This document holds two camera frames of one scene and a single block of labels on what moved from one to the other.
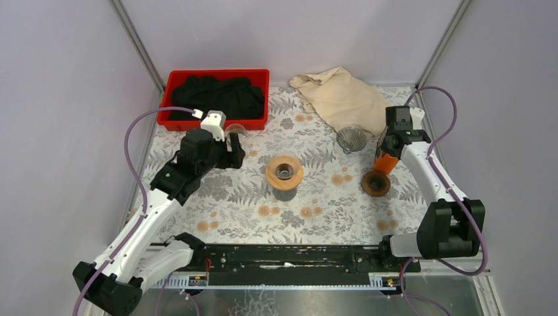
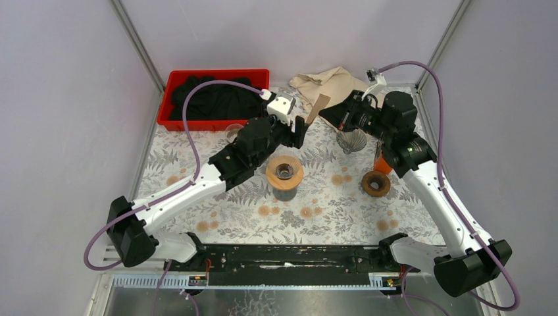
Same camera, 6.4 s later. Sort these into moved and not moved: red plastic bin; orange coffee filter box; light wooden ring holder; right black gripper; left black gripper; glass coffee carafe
Moved: left black gripper; right black gripper
Not moved: glass coffee carafe; red plastic bin; orange coffee filter box; light wooden ring holder
